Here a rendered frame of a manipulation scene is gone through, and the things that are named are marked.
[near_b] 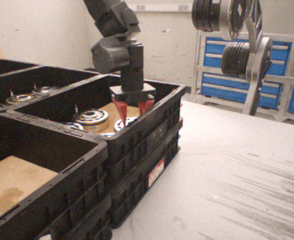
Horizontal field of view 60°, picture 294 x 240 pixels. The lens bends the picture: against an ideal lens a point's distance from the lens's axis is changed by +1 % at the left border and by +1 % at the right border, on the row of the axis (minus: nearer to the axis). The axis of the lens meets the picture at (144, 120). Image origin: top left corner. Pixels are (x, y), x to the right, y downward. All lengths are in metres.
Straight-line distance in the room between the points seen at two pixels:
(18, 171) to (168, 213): 0.35
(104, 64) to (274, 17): 2.83
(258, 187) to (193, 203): 0.20
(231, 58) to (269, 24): 1.88
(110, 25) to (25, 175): 0.37
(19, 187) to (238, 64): 1.15
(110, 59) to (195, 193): 0.40
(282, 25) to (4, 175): 3.02
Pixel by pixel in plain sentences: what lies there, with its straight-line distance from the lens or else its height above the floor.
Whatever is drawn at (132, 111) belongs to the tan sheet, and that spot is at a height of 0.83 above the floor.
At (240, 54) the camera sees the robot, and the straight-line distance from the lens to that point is 1.40.
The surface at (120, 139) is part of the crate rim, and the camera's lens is 0.47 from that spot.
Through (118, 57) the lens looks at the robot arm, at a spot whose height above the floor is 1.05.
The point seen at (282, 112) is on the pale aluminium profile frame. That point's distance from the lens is 2.48.
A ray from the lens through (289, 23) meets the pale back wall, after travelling 3.23.
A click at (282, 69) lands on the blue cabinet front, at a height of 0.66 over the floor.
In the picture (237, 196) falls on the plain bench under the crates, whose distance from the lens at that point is 0.72.
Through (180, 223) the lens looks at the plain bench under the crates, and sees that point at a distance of 0.62.
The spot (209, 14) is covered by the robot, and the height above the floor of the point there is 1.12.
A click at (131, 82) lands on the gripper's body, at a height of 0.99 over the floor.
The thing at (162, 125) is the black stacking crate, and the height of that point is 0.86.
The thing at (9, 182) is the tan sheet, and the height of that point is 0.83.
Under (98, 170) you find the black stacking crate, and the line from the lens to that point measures 0.46.
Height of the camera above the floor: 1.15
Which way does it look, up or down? 24 degrees down
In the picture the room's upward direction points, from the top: straight up
